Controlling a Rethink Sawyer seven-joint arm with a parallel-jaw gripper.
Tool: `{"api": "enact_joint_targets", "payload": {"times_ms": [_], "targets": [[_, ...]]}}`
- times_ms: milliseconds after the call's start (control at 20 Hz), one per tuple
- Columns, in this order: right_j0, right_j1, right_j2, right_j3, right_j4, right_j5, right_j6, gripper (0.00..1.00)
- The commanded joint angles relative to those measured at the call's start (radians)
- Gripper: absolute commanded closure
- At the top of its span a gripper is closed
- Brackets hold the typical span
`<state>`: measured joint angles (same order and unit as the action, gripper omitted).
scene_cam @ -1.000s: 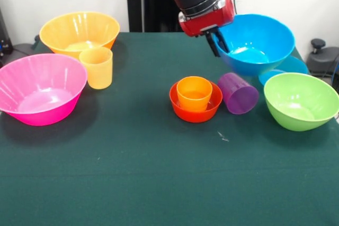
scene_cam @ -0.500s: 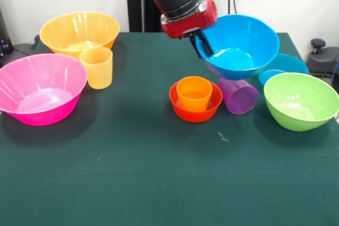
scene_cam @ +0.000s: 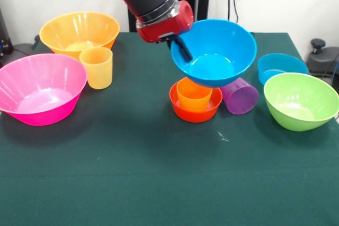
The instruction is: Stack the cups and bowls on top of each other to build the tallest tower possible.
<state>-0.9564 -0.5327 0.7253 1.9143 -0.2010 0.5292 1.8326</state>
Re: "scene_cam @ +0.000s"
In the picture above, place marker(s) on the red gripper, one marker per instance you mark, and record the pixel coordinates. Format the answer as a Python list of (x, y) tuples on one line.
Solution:
[(169, 26)]

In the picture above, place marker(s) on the deep blue bowl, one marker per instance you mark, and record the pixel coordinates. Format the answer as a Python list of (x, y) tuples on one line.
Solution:
[(227, 46)]

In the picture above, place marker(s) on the orange cup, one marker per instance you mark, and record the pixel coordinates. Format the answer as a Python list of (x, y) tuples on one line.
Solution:
[(193, 99)]

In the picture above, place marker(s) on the small red-orange bowl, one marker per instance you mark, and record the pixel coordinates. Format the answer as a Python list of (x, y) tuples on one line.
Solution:
[(196, 117)]

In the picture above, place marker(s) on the purple cup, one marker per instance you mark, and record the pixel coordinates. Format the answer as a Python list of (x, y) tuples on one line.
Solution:
[(241, 99)]

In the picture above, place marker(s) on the yellow cup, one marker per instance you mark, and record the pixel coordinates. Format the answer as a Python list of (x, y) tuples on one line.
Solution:
[(96, 72)]

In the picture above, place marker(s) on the shallow blue bowl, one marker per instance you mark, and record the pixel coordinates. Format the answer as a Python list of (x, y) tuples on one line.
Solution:
[(280, 63)]

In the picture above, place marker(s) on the large yellow-orange bowl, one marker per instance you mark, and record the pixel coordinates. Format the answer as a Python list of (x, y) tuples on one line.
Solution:
[(79, 30)]

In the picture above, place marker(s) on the dark green table cloth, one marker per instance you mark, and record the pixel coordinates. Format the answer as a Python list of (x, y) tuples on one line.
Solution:
[(159, 170)]

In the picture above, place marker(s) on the lime green bowl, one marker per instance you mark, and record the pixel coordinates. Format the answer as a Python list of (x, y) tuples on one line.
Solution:
[(299, 115)]

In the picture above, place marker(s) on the dark grey round base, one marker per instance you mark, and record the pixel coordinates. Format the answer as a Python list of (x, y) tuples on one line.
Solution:
[(22, 47), (323, 59)]

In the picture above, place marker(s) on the pink bowl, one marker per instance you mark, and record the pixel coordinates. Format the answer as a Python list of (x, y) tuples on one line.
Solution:
[(39, 91)]

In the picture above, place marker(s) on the black electronics box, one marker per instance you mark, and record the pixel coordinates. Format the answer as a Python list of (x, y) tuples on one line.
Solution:
[(5, 38)]

